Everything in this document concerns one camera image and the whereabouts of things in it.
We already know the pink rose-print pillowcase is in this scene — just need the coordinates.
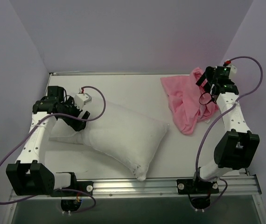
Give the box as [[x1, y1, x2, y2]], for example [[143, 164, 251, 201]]
[[160, 67, 219, 135]]

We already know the white pillow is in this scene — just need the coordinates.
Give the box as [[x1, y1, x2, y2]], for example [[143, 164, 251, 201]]
[[49, 102, 169, 181]]

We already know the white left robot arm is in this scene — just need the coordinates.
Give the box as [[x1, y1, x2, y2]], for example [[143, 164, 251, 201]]
[[6, 86, 92, 196]]

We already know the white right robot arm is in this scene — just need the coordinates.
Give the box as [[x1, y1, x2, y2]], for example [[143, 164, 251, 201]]
[[191, 66, 260, 193]]

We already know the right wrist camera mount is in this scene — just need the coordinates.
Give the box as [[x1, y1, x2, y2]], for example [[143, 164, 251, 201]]
[[214, 60, 238, 80]]

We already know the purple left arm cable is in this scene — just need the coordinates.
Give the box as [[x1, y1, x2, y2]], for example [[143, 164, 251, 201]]
[[0, 85, 107, 213]]

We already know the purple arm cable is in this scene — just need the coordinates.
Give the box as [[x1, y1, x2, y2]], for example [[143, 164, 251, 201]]
[[0, 85, 107, 213], [195, 56, 264, 207]]

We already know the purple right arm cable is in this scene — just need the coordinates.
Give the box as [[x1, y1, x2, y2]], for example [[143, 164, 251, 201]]
[[195, 56, 264, 207]]

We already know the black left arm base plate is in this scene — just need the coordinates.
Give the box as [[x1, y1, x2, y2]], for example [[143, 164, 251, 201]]
[[59, 181, 94, 196]]

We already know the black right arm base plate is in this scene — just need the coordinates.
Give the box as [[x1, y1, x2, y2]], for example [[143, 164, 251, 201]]
[[176, 178, 219, 195]]

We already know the front aluminium rail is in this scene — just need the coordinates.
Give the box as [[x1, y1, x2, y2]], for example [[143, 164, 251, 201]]
[[8, 175, 262, 201]]

